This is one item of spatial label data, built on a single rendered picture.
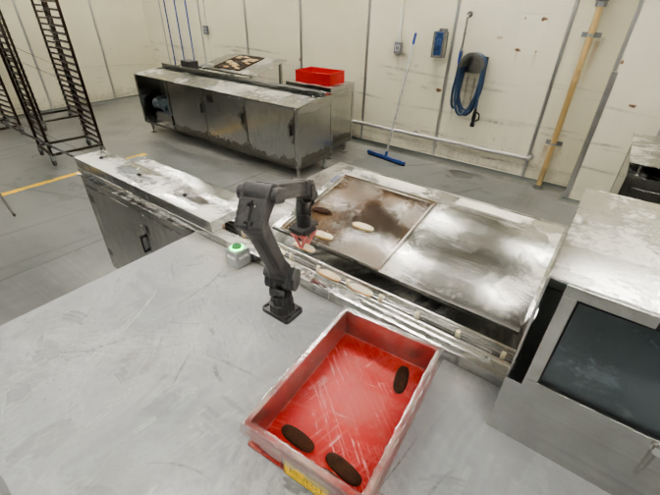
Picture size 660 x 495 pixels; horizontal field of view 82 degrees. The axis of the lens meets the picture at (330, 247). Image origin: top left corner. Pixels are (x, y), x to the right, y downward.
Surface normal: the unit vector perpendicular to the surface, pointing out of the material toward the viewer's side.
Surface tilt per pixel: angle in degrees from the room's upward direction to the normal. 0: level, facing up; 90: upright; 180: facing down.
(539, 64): 90
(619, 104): 90
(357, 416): 0
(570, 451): 90
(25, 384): 0
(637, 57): 90
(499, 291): 10
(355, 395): 0
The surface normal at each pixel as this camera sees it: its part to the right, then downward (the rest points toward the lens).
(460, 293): -0.08, -0.75
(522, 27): -0.60, 0.43
